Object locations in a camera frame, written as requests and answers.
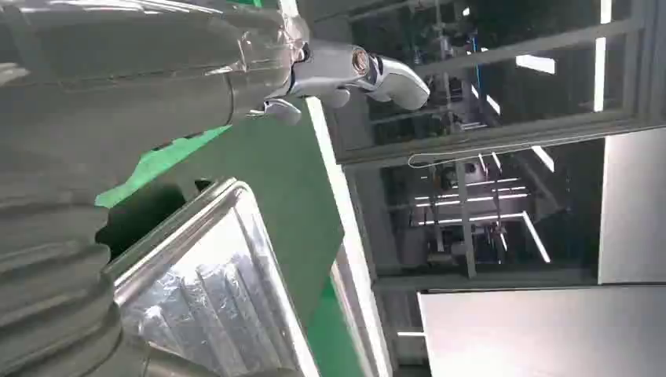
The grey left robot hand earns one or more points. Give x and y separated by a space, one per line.
130 67

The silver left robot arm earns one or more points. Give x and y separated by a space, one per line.
47 291

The steel scale tray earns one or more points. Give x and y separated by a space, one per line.
208 270

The green conveyor belt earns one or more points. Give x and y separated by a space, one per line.
333 338

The dark window frame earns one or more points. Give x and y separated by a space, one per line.
494 135

